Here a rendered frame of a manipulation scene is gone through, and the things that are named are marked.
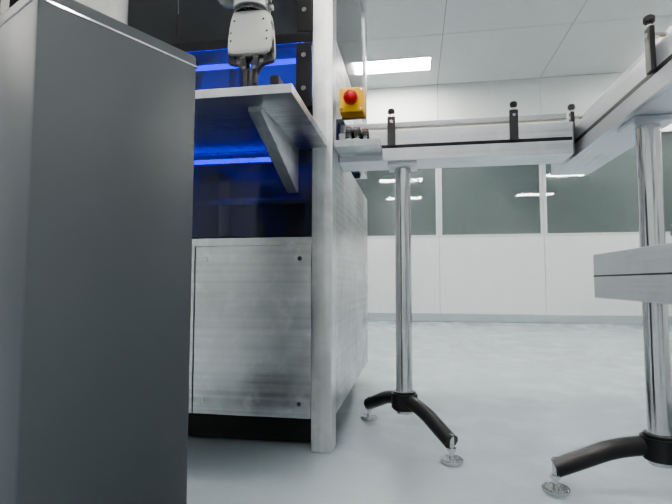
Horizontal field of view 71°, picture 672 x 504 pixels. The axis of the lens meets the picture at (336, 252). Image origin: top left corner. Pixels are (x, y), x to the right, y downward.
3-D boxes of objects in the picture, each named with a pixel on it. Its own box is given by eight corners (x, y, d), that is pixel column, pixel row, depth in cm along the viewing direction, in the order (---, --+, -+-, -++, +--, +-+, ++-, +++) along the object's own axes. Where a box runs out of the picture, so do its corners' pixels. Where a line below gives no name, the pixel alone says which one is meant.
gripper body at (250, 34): (279, 18, 110) (277, 64, 109) (237, 22, 112) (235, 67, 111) (269, -2, 103) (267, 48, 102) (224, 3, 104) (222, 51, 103)
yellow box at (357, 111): (342, 120, 143) (342, 97, 143) (366, 119, 142) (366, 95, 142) (338, 111, 135) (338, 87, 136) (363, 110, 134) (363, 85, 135)
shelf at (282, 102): (122, 163, 156) (123, 158, 156) (332, 154, 144) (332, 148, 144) (-5, 112, 108) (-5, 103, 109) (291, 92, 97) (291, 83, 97)
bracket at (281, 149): (288, 193, 137) (288, 149, 138) (298, 192, 137) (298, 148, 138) (247, 164, 104) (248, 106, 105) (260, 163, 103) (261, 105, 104)
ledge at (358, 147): (341, 159, 150) (341, 153, 150) (382, 157, 148) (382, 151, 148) (334, 147, 136) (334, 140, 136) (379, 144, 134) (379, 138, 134)
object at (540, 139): (337, 161, 145) (337, 111, 146) (344, 172, 160) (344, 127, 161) (576, 151, 134) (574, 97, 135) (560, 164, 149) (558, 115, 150)
